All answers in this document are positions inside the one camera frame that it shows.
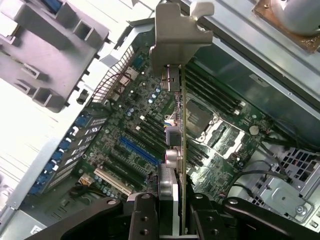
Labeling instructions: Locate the white expansion slot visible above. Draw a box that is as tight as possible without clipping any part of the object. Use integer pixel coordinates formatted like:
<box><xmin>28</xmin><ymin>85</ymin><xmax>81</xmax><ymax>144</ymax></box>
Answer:
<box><xmin>93</xmin><ymin>168</ymin><xmax>133</xmax><ymax>196</ymax></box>

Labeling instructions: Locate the blue expansion slot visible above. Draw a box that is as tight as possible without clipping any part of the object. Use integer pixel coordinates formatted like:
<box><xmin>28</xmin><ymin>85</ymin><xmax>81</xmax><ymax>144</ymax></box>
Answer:
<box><xmin>119</xmin><ymin>136</ymin><xmax>161</xmax><ymax>166</ymax></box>

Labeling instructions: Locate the metal disk bay cage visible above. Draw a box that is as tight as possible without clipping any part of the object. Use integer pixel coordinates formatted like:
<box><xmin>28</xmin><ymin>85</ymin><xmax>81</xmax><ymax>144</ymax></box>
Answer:
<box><xmin>247</xmin><ymin>147</ymin><xmax>320</xmax><ymax>223</ymax></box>

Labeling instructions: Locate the silver socket cover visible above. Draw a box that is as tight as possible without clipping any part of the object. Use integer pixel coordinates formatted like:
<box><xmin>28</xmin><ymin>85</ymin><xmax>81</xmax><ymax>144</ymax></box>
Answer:
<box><xmin>202</xmin><ymin>119</ymin><xmax>247</xmax><ymax>161</ymax></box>

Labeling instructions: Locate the CPU socket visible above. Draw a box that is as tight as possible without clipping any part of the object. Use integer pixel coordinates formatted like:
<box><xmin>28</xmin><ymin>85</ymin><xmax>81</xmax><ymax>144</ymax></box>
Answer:
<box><xmin>186</xmin><ymin>98</ymin><xmax>216</xmax><ymax>141</ymax></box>

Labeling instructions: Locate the grey power supply unit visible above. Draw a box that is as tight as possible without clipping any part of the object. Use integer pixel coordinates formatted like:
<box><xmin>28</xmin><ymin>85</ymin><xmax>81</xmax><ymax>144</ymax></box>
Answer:
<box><xmin>7</xmin><ymin>208</ymin><xmax>63</xmax><ymax>238</ymax></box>

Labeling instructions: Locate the green motherboard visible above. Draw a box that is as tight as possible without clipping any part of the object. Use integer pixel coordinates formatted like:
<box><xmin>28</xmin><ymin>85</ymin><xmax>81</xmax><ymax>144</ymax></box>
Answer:
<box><xmin>67</xmin><ymin>53</ymin><xmax>273</xmax><ymax>208</ymax></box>

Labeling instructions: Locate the black open PC case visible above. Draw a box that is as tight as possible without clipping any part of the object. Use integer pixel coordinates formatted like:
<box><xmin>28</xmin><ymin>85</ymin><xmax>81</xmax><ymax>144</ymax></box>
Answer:
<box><xmin>0</xmin><ymin>14</ymin><xmax>320</xmax><ymax>226</ymax></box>

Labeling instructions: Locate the grey parts rack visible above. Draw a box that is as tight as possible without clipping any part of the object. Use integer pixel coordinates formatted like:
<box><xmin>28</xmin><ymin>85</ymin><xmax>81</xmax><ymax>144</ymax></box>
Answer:
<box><xmin>0</xmin><ymin>0</ymin><xmax>111</xmax><ymax>113</ymax></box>

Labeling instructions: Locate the blue disk carrier bracket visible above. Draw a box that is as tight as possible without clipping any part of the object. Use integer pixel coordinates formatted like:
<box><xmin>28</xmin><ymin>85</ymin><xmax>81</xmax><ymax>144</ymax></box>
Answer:
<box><xmin>49</xmin><ymin>0</ymin><xmax>67</xmax><ymax>15</ymax></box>

